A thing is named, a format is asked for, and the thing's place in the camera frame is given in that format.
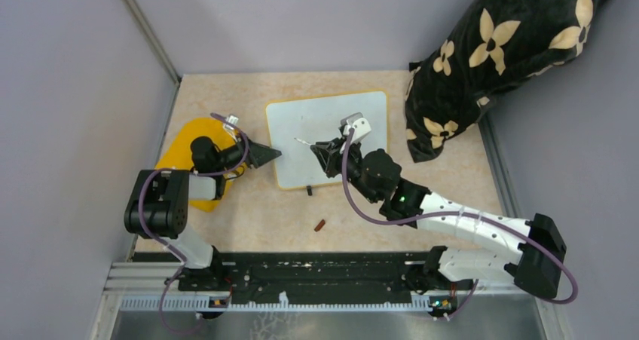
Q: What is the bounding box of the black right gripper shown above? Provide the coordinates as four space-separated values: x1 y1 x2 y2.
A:
312 136 380 204

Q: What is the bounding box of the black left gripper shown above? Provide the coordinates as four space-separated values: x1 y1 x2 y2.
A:
213 131 282 173

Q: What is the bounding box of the white marker pen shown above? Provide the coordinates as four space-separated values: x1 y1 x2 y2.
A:
294 137 313 146

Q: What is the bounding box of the yellow framed whiteboard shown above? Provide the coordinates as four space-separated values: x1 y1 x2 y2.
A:
265 90 389 190

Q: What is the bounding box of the brown marker cap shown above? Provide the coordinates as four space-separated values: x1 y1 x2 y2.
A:
313 219 326 232

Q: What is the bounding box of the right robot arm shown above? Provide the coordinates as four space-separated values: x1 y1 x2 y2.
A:
310 137 579 305

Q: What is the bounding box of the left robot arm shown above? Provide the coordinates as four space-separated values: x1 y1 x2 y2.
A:
124 136 282 290

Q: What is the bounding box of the yellow cloth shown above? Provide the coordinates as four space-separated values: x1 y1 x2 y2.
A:
155 118 248 213

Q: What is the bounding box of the black floral pillow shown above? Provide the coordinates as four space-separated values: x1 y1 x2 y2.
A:
405 0 609 163

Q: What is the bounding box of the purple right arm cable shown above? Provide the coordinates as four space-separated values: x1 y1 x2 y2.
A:
341 127 580 321

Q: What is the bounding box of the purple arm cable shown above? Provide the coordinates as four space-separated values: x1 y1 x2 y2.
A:
137 112 251 336
341 127 580 321

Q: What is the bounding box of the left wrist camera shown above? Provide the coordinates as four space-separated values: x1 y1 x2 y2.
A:
223 115 239 131

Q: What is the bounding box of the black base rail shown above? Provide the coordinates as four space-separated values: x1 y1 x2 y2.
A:
107 250 480 319

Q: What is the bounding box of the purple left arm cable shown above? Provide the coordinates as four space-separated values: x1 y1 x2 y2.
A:
137 112 251 336

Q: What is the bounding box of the aluminium corner post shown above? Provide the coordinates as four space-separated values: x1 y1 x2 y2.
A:
121 0 182 86

